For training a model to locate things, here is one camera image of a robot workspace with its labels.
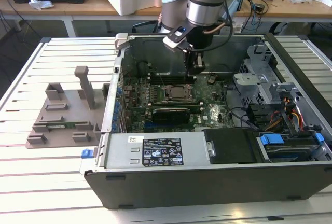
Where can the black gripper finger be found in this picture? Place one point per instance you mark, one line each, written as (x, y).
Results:
(188, 66)
(201, 69)

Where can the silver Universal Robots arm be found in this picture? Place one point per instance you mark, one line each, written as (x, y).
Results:
(205, 1)

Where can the CPU socket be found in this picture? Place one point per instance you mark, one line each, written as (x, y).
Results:
(167, 95)

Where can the round coin cell battery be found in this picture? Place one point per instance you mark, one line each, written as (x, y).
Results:
(211, 79)

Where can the green motherboard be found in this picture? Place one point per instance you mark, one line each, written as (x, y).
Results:
(215, 104)

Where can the white power adapter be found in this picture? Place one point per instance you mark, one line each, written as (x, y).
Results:
(237, 27)

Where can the black graphics card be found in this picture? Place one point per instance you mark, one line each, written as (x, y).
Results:
(171, 116)

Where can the silver metal drive cage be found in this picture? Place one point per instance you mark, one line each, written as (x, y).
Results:
(259, 89)

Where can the black plastic shroud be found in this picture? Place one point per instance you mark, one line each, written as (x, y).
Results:
(228, 146)

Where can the wooden desk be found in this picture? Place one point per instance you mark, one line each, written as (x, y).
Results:
(285, 8)

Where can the hard disk in blue carrier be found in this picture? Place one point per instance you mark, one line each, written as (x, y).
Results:
(271, 139)

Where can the silver power supply unit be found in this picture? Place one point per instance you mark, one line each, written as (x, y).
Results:
(119, 154)

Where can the dark grey PC case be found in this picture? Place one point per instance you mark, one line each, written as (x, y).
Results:
(181, 190)

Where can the grey parts rack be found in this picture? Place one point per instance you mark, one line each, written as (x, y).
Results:
(72, 130)

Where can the blue case release latch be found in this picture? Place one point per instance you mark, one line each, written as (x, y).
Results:
(86, 154)

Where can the crumpled white paper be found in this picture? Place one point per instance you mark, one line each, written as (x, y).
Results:
(41, 3)

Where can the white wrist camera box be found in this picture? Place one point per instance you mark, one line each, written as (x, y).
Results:
(175, 40)

